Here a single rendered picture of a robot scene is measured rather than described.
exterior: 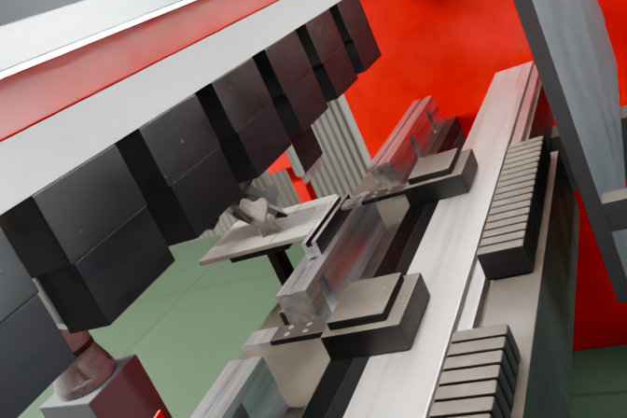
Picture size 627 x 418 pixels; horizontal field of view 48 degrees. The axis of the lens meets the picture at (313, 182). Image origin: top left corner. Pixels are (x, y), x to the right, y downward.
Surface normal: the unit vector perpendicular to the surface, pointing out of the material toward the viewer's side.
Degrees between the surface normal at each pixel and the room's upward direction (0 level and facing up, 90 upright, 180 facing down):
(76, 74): 90
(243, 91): 90
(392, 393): 0
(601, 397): 0
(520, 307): 0
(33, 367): 90
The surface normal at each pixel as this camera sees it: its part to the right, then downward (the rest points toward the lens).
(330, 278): 0.85, -0.25
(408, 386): -0.40, -0.88
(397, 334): -0.34, 0.41
